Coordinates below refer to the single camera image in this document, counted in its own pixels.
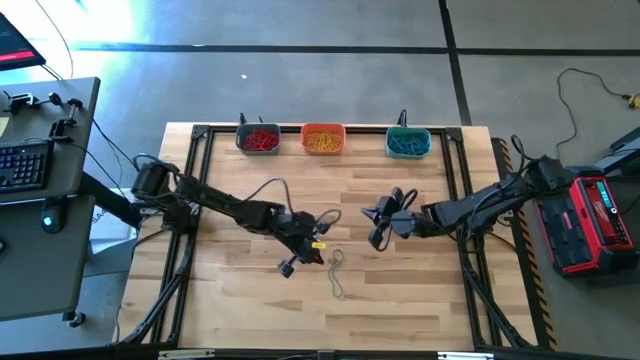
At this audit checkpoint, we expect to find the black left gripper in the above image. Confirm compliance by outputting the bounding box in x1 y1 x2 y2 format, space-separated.
272 212 326 279

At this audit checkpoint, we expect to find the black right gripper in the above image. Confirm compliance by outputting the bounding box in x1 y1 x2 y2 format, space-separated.
360 203 434 240

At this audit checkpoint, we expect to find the small teal rubber band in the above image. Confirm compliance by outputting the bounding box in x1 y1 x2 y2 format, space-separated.
387 128 431 156

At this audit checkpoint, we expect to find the pile of red rubber bands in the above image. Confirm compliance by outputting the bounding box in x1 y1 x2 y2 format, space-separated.
242 128 280 152

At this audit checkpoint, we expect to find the grey plastic basket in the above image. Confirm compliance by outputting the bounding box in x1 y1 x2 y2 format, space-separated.
234 122 283 156

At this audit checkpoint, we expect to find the teal plastic basket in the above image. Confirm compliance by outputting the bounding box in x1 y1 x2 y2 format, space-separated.
384 125 433 161

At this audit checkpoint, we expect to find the orange plastic basket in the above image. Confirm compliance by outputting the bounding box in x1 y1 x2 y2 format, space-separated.
299 122 348 156

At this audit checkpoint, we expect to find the white sign board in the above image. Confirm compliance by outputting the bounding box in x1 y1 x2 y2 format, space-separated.
89 206 140 242

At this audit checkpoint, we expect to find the red black power station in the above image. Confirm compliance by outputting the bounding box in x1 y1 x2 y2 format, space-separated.
535 165 640 278

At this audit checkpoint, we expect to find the black desk caster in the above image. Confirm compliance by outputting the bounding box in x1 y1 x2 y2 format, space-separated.
63 309 87 330

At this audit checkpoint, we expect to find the grey desk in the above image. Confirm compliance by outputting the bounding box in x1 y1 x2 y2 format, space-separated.
0 76 102 205
0 193 97 322

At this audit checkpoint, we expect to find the black floor stand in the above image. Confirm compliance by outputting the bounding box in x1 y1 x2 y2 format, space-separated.
593 126 640 177

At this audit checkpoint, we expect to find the black computer mouse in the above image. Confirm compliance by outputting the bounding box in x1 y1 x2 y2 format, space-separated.
39 196 67 236

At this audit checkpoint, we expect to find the black desk clamp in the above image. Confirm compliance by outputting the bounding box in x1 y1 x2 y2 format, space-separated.
47 91 85 142
1 90 42 115

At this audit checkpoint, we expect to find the black keyboard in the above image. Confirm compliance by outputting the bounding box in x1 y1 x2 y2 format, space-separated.
0 138 56 195

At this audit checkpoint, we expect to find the black monitor with red bar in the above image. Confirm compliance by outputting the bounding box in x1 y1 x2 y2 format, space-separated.
0 10 48 72

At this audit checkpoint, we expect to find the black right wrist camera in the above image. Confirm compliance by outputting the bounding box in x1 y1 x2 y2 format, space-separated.
377 187 407 212

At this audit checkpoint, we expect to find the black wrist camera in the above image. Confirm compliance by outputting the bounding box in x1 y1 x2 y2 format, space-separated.
377 187 407 212
308 214 332 236

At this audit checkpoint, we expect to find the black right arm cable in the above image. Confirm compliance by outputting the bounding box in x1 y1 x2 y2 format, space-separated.
367 133 531 252

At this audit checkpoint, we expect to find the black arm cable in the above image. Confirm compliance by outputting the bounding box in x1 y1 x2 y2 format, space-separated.
130 152 344 227
367 133 531 252

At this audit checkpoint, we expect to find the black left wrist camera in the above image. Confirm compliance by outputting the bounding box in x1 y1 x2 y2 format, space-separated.
308 214 332 236

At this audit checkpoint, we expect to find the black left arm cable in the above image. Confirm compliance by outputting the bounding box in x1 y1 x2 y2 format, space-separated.
130 152 344 227

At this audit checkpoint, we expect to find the silver table bracket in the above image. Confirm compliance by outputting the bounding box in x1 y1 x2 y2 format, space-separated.
437 350 495 360
157 348 217 360

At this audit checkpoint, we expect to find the black floor cable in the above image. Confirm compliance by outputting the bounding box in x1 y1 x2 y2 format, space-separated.
554 66 632 161

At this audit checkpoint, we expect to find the thin grey floor cable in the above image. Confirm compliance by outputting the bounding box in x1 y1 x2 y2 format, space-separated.
33 0 76 80

